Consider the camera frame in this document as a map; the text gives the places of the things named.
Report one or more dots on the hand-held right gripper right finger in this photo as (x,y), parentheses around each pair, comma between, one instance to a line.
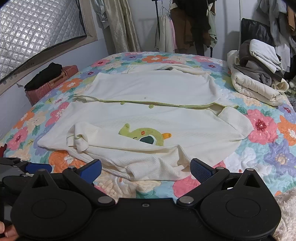
(201,171)

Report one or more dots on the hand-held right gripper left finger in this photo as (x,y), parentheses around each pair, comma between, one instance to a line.
(90,170)

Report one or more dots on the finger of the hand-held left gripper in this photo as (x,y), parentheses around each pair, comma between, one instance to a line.
(38,167)

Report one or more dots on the cream pajama top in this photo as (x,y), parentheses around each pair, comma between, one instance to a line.
(161,120)

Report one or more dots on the pile of folded clothes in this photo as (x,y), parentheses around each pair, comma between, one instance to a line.
(249,85)

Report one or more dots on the grey hanging clothes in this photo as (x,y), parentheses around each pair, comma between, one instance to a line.
(282,20)

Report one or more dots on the person's left hand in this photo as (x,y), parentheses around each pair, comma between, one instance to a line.
(5,233)

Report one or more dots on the floral quilt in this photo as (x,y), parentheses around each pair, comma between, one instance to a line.
(266,148)

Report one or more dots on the black cloth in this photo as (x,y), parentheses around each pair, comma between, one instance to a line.
(44,76)

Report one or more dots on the fluffy white fabric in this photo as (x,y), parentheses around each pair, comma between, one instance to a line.
(288,215)

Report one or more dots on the grey folded garment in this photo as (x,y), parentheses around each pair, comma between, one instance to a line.
(256,71)

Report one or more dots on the dark brown folded garment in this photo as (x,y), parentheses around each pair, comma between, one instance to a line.
(245,55)

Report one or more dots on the white folded garment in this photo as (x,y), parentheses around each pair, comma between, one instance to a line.
(263,52)

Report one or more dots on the silver insulated window cover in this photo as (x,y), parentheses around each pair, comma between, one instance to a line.
(34,27)

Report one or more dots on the pink hanging garment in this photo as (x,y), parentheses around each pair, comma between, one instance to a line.
(173,32)

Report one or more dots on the cream hanging garment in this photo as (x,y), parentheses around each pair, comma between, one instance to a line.
(163,34)

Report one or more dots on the brown hanging garment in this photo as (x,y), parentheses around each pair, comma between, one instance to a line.
(182,30)

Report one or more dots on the light green hanging garment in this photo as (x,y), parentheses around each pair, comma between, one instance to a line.
(212,25)

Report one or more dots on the beige curtain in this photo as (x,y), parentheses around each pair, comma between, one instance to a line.
(120,25)

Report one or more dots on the black bag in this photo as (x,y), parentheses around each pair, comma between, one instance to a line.
(256,30)

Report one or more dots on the black hanging garment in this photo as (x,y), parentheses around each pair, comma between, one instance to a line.
(196,18)

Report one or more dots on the grey shiny hanging cloth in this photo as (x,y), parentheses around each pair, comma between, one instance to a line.
(100,14)

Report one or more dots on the white rack pole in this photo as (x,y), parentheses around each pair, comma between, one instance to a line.
(241,11)

